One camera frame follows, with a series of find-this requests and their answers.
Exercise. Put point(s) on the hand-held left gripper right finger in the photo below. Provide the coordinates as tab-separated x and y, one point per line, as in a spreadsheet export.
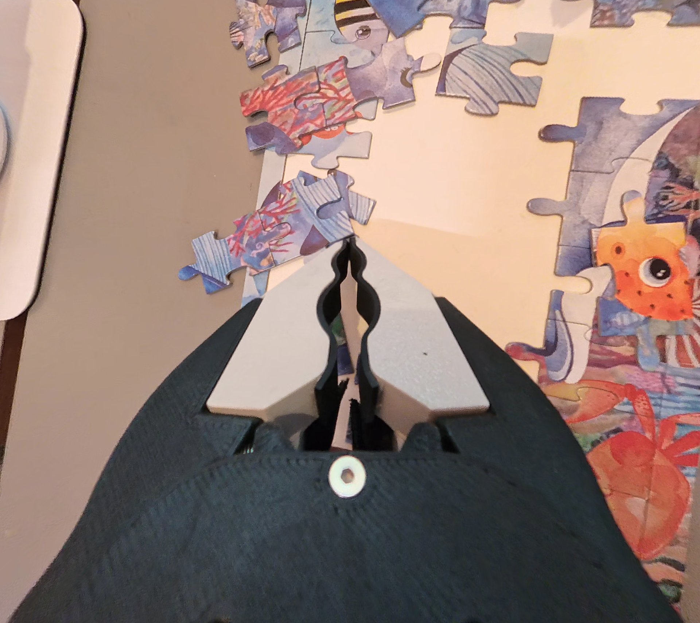
432	360

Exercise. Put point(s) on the pale striped whale puzzle piece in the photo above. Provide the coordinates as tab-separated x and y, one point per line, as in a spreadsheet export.
486	76

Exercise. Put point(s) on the purple white sail puzzle piece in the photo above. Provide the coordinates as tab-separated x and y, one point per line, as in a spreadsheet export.
607	136

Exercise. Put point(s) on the coral striped edge puzzle piece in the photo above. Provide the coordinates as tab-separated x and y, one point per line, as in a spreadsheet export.
322	196

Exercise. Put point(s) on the purple eyelash puzzle piece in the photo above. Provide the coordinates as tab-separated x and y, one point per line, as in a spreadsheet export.
383	76

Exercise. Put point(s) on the blue dark coral puzzle piece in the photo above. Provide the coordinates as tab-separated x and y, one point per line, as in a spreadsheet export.
339	338

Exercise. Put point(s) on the orange print puzzle piece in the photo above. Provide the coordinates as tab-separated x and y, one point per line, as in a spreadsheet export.
645	267

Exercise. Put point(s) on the red coral purple puzzle piece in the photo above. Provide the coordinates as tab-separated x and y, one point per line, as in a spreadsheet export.
273	108

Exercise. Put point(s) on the lavender white whale puzzle piece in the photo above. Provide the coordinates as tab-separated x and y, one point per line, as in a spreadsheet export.
590	201

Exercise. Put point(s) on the red green coral puzzle piece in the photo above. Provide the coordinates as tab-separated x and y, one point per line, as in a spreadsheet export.
333	87

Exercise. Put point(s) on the dark blue whale eye piece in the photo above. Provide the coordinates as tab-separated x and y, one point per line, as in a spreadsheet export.
317	243

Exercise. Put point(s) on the lavender pink spiky puzzle piece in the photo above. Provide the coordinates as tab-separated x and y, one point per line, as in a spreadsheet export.
268	15

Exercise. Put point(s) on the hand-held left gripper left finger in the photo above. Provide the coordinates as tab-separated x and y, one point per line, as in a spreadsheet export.
262	360

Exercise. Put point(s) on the blue red coral puzzle piece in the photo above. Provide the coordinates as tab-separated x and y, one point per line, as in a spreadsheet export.
262	234

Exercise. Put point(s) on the sea print puzzle board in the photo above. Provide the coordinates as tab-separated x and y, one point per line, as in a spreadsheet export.
465	185

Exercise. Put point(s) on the white rounded board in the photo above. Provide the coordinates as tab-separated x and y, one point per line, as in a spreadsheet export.
38	141

